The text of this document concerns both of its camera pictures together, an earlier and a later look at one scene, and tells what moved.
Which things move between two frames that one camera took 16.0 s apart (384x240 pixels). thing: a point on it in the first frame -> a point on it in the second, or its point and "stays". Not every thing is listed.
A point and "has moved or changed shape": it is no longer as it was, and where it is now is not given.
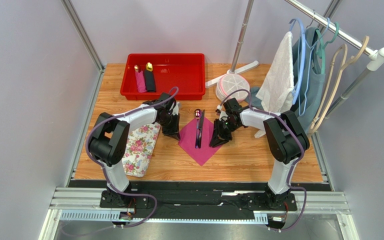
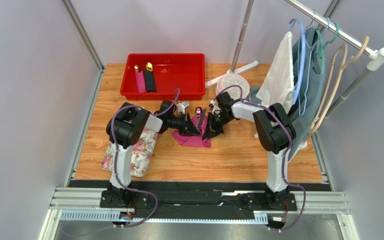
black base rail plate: (201, 202) stays
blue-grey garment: (309, 77) stays
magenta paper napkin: (187, 140) has moved or changed shape
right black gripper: (220, 126) -> (216, 121)
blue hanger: (299, 89) stays
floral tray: (141, 145) stays
